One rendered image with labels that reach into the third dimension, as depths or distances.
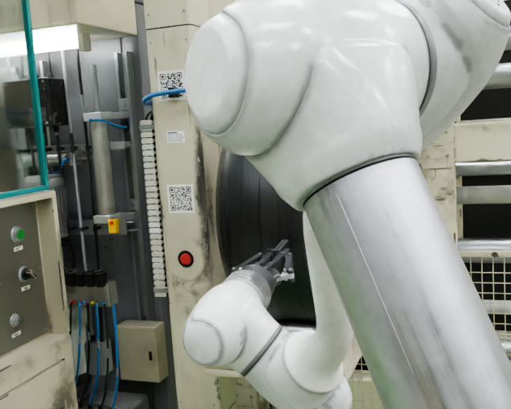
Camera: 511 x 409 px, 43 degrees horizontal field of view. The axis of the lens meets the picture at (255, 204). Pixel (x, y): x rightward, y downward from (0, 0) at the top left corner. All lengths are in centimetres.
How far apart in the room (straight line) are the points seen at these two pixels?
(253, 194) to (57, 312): 64
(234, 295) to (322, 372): 18
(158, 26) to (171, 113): 22
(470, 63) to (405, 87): 11
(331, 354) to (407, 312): 49
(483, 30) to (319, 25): 18
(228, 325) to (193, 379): 83
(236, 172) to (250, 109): 94
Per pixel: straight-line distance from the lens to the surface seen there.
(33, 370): 165
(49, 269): 172
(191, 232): 168
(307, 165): 49
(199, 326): 98
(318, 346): 96
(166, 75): 168
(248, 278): 111
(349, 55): 50
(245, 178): 140
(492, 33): 63
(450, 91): 62
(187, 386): 182
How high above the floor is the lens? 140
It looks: 7 degrees down
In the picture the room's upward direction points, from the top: 4 degrees counter-clockwise
